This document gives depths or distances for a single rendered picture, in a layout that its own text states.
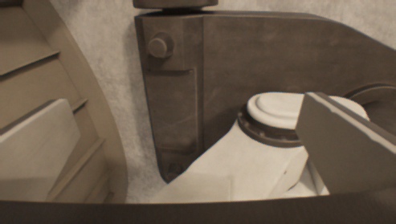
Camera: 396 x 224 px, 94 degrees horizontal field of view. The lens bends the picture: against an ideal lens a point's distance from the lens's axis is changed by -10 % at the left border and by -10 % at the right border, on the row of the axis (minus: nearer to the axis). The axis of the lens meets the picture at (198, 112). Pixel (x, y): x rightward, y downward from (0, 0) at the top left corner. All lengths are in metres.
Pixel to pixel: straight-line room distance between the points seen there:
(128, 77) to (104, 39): 0.15
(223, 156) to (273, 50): 0.26
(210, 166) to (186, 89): 0.23
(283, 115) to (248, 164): 0.10
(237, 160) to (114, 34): 0.57
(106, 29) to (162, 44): 0.37
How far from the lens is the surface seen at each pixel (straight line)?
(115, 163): 1.03
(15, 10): 0.89
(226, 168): 0.30
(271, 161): 0.32
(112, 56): 0.76
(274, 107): 0.35
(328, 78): 0.51
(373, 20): 0.71
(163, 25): 0.43
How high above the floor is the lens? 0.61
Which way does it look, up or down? 57 degrees down
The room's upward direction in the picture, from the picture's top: 161 degrees counter-clockwise
